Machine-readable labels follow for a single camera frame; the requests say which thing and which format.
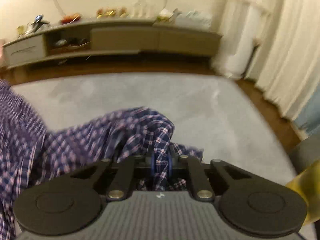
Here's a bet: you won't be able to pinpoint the black handheld scanner gun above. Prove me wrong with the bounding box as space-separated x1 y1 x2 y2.
28 15 50 33

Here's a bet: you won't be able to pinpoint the white lace-covered air conditioner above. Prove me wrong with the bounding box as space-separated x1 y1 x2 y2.
212 0 273 80

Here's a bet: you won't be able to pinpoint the long grey tv cabinet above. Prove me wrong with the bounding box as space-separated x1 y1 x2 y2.
3 18 221 68

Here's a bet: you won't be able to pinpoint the white box on cabinet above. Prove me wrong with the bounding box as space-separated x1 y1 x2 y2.
174 10 213 29

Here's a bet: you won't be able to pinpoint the cream curtain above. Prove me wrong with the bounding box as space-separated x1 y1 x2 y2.
245 0 319 120

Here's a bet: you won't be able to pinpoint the clear glass cups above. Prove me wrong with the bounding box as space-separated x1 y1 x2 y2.
130 0 153 18

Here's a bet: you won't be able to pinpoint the yellow cup on cabinet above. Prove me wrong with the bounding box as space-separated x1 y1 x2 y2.
17 25 25 36

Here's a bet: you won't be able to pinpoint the blue plaid shirt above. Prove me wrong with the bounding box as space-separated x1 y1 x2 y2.
1 80 203 239

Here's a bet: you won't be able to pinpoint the golden ornament set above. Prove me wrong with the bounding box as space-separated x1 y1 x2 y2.
97 7 128 18

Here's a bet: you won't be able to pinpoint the red fruit plate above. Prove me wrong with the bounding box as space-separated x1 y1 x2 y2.
60 13 82 24

